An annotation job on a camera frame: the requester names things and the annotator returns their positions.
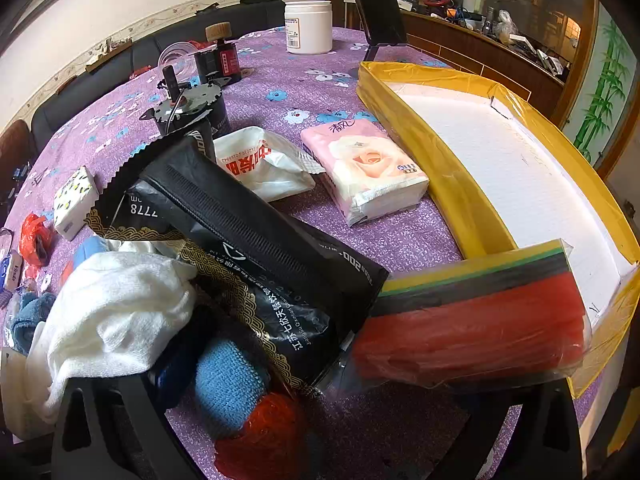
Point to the red plastic bag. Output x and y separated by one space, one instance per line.
35 241

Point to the white plastic jar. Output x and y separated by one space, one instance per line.
308 27

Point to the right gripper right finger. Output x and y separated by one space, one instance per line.
545 443

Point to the bamboo painted panel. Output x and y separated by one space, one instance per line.
605 91

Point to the white towel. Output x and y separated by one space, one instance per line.
113 317

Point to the pink rose tissue pack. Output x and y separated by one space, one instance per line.
367 174

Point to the wooden brick-pattern counter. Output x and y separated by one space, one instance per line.
474 53

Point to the blue cloth with red net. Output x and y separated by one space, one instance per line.
258 433

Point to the black phone on stand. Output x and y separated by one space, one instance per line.
382 24

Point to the colourful sponge pack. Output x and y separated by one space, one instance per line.
516 316

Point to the red black bottle cork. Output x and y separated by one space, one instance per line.
220 63

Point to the white red-print plastic bag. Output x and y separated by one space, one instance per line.
266 163

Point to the black round device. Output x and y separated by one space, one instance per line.
188 103

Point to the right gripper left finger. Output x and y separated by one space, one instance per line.
111 428

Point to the black foil zip bag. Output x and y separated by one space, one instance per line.
303 293

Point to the white dotted tissue box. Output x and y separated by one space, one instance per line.
72 203

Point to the black leather sofa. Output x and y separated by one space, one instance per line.
74 94

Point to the yellow shallow cardboard box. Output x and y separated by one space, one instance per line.
504 177

